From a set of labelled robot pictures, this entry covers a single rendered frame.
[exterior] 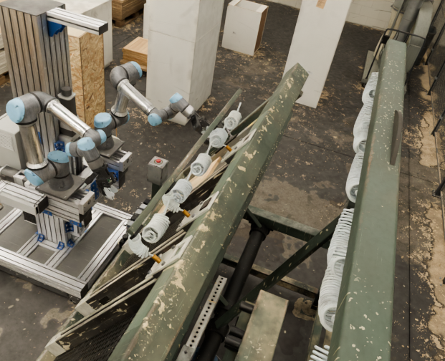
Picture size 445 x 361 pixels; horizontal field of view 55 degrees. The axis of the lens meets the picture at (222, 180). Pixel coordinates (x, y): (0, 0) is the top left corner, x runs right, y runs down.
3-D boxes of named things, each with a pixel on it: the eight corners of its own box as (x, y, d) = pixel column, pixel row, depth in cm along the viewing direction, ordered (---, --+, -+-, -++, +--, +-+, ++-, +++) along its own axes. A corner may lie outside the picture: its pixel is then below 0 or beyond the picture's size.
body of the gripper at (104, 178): (111, 189, 218) (100, 169, 212) (98, 190, 221) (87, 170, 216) (118, 180, 223) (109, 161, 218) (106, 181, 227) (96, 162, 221)
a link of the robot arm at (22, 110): (59, 179, 257) (40, 94, 225) (39, 191, 247) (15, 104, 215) (46, 172, 262) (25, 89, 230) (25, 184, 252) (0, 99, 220)
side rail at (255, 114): (195, 178, 323) (185, 168, 321) (303, 92, 254) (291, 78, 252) (193, 183, 319) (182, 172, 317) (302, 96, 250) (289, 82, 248)
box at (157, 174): (153, 173, 336) (155, 155, 324) (167, 178, 334) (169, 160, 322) (146, 182, 327) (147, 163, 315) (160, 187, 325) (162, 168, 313)
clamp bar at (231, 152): (137, 246, 261) (107, 219, 256) (272, 145, 186) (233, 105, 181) (128, 257, 253) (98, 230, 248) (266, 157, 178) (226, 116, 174)
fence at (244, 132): (176, 192, 303) (172, 188, 303) (268, 117, 244) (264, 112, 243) (173, 196, 300) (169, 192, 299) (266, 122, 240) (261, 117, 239)
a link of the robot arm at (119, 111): (102, 122, 307) (115, 61, 268) (117, 115, 317) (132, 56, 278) (113, 133, 305) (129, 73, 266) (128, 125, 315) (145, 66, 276)
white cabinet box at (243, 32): (229, 39, 771) (236, -3, 725) (259, 46, 761) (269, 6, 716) (221, 46, 737) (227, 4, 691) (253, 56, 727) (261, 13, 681)
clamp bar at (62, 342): (67, 342, 208) (27, 311, 203) (216, 256, 133) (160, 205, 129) (53, 360, 200) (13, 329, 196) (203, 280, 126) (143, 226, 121)
